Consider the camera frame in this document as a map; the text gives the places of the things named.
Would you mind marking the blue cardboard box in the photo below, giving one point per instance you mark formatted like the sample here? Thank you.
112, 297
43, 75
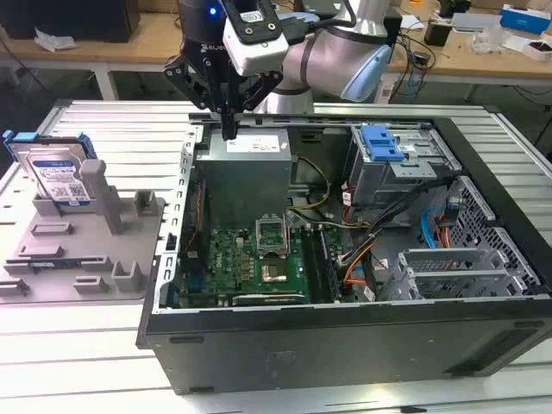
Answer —
526, 19

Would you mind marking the flat grey box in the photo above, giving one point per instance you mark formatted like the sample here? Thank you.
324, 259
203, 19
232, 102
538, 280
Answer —
474, 21

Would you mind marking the RAM stick with blue label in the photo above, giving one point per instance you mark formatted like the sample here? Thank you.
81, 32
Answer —
60, 261

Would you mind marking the large black box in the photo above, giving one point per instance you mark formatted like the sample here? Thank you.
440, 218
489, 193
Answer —
64, 17

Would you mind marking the silver disk bay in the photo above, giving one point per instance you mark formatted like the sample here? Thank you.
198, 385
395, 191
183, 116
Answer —
403, 280

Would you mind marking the blue drive cage latch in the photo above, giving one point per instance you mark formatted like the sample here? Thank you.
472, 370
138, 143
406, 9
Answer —
377, 144

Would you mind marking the hard disk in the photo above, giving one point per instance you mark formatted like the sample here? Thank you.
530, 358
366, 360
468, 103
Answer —
56, 172

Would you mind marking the crumpled white plastic wrap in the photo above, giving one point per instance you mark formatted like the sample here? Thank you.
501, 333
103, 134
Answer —
54, 41

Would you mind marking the CPU socket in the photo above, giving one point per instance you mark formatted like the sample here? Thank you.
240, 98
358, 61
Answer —
274, 271

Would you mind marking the dark RAM stick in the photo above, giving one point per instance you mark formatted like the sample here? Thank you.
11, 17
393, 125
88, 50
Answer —
328, 267

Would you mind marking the grey parts rack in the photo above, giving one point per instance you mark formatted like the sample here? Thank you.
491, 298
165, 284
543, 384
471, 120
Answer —
86, 241

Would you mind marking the black PC case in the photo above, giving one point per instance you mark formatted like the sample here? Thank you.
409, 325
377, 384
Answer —
302, 345

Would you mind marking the wooden desk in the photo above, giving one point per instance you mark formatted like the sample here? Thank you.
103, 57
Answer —
474, 64
142, 49

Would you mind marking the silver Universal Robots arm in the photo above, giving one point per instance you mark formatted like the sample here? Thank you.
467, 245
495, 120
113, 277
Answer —
328, 56

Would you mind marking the small white open box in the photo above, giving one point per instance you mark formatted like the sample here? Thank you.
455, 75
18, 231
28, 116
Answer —
528, 52

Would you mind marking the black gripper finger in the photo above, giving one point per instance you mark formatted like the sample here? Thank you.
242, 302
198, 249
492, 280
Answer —
185, 79
263, 86

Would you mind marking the clear plastic bags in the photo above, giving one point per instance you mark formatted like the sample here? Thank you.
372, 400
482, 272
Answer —
487, 39

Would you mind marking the black graphics card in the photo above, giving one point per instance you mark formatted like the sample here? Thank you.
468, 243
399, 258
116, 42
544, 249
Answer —
267, 299

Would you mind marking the grey power supply unit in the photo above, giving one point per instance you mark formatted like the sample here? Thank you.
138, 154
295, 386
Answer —
246, 181

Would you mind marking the green motherboard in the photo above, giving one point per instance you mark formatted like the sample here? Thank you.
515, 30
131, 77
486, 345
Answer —
233, 259

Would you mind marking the small black box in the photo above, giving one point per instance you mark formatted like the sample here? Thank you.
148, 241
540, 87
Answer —
437, 32

